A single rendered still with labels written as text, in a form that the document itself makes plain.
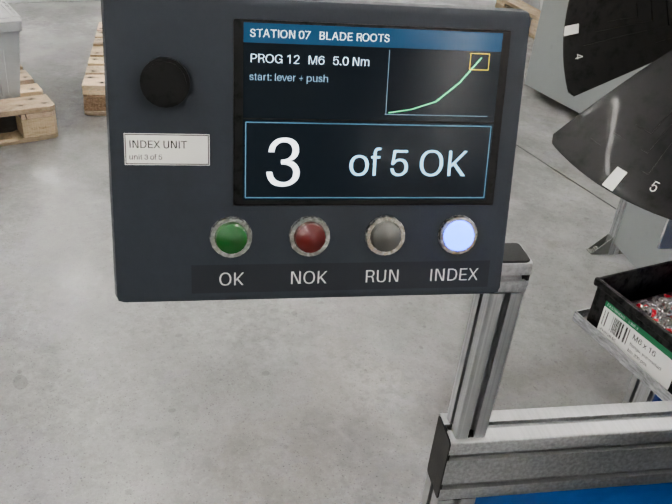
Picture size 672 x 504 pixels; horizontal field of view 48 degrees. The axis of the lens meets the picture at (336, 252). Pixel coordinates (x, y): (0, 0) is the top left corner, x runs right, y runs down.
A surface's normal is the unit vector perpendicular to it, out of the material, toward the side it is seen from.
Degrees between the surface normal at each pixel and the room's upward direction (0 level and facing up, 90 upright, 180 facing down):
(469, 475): 90
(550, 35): 90
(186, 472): 0
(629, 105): 52
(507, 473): 90
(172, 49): 75
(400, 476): 0
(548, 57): 90
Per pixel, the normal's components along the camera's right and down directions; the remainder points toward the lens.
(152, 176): 0.18, 0.30
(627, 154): -0.37, -0.26
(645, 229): -0.98, 0.01
